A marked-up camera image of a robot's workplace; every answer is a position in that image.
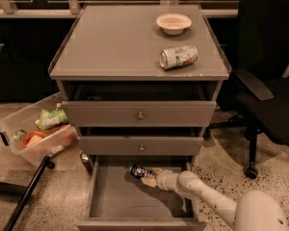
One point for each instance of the white green soda can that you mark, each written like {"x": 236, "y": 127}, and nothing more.
{"x": 178, "y": 56}

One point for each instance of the clear plastic storage bin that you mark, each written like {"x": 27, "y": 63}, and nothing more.
{"x": 13, "y": 127}

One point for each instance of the orange plastic item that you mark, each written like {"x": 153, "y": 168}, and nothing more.
{"x": 31, "y": 138}

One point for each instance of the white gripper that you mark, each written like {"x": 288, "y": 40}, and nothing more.
{"x": 163, "y": 178}

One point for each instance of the black metal leg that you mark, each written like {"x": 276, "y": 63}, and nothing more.
{"x": 46, "y": 162}

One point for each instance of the green chip bag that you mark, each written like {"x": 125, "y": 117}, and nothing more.
{"x": 51, "y": 118}

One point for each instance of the grey top drawer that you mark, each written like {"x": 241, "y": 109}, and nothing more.
{"x": 142, "y": 104}

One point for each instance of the blue pepsi can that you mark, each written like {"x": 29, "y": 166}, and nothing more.
{"x": 140, "y": 172}

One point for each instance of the white paper bowl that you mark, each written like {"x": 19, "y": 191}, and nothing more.
{"x": 173, "y": 23}

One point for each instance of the grey bottom drawer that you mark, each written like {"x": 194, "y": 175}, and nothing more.
{"x": 120, "y": 202}

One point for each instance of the red can on floor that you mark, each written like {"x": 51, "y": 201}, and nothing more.
{"x": 86, "y": 162}

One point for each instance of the grey drawer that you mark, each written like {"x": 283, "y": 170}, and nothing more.
{"x": 120, "y": 202}
{"x": 142, "y": 104}
{"x": 140, "y": 140}

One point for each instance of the grey drawer cabinet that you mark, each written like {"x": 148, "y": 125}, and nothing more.
{"x": 117, "y": 43}

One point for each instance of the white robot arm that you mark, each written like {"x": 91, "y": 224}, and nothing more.
{"x": 254, "y": 211}

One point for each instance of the grey middle drawer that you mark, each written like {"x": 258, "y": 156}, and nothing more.
{"x": 140, "y": 140}

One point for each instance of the black office chair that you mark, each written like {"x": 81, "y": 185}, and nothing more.
{"x": 258, "y": 86}

